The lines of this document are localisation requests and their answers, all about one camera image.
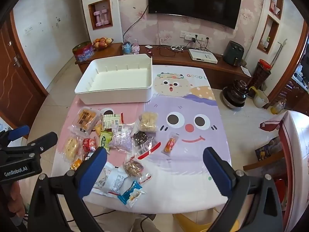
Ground nut snack packet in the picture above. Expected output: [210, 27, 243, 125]
[123, 157, 145, 178]

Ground black television cable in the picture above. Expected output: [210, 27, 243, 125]
[122, 5, 148, 43]

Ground dark green air fryer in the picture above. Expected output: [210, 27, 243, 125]
[222, 41, 245, 66]

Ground yellow oil bottle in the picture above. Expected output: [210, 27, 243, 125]
[270, 99, 286, 115]

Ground person's left hand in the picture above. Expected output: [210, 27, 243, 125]
[8, 182, 26, 219]

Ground yellow cake packet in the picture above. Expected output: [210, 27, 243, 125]
[63, 136, 80, 161]

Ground white wall sockets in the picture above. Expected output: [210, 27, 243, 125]
[180, 31, 205, 41]

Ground red round tin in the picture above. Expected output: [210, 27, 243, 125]
[72, 42, 94, 62]

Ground white set-top box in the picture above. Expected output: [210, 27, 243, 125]
[188, 49, 218, 63]

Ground orange sausage snack packet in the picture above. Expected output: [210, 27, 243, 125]
[161, 132, 180, 155]

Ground wooden television cabinet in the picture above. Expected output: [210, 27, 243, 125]
[75, 42, 251, 90]

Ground dark jar red lid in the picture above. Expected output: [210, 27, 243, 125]
[251, 59, 272, 87]

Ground beige puffed snack packet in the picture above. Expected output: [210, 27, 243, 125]
[138, 112, 158, 133]

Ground dark snack packet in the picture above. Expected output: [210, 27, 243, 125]
[133, 131, 162, 160]

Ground cartoon face tablecloth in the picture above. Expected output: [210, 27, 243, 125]
[52, 65, 236, 214]

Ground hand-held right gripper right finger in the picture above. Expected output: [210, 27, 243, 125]
[203, 147, 284, 232]

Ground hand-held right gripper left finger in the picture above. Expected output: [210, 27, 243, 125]
[28, 147, 108, 232]

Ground red snack packet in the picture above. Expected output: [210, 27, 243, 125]
[82, 138, 97, 153]

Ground black television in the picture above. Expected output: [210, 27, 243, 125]
[148, 0, 243, 29]

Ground white green snack packet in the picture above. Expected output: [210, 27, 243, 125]
[101, 113, 121, 131]

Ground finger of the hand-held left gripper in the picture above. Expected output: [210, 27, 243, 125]
[0, 125, 30, 148]
[2, 132, 58, 161]

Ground blue book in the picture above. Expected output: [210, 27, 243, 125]
[255, 141, 285, 162]

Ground yellow stool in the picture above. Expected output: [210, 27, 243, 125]
[172, 210, 222, 232]

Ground brown wooden door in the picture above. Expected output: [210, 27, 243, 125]
[0, 12, 49, 139]

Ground white plastic bin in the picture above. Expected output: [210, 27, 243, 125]
[74, 54, 153, 105]

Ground orange puff snack packet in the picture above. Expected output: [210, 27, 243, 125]
[70, 107, 100, 136]

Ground white red print packet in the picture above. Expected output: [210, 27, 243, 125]
[93, 162, 128, 196]

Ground clear snack bag red print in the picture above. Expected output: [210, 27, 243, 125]
[109, 123, 134, 151]

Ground blue snack packet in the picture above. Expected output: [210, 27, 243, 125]
[117, 180, 146, 208]

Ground yellow white pitcher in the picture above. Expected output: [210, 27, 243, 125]
[249, 86, 269, 109]

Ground fruit basket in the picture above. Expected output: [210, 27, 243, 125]
[92, 37, 114, 51]

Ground white mop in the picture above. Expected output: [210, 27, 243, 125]
[272, 39, 288, 68]

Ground small orange snack packet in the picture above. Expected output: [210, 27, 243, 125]
[70, 158, 84, 171]

